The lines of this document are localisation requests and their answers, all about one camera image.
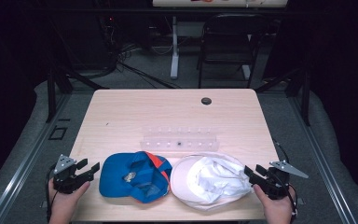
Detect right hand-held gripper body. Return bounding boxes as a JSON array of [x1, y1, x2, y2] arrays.
[[255, 160, 310, 201]]

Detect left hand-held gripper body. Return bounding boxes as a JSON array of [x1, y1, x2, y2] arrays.
[[52, 153, 95, 195]]

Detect blue and orange cap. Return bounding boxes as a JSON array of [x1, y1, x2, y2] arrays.
[[98, 150, 173, 204]]

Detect white cap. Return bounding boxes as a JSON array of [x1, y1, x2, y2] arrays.
[[170, 151, 255, 212]]

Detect clear acrylic peg rack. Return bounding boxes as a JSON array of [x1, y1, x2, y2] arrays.
[[139, 125, 221, 153]]

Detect person's right hand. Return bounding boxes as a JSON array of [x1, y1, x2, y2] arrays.
[[253, 183, 296, 224]]

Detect person's left hand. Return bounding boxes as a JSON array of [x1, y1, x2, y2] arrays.
[[48, 179, 91, 224]]

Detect black floor tape rectangle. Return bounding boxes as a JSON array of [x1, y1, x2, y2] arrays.
[[48, 125, 68, 141]]

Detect dark equipment rack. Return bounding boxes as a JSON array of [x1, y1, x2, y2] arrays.
[[50, 8, 120, 71]]

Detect black folding chair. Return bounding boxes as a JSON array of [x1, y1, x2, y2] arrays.
[[196, 12, 270, 90]]

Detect white desk leg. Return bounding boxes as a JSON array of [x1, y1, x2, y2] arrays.
[[170, 15, 181, 80]]

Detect aluminium floor rail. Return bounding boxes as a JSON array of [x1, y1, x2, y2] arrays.
[[286, 92, 358, 224], [0, 92, 73, 224]]

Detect black frame post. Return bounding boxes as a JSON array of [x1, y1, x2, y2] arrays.
[[45, 65, 58, 123], [300, 70, 311, 127]]

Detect black floor cables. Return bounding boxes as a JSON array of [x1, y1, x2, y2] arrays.
[[114, 43, 182, 90]]

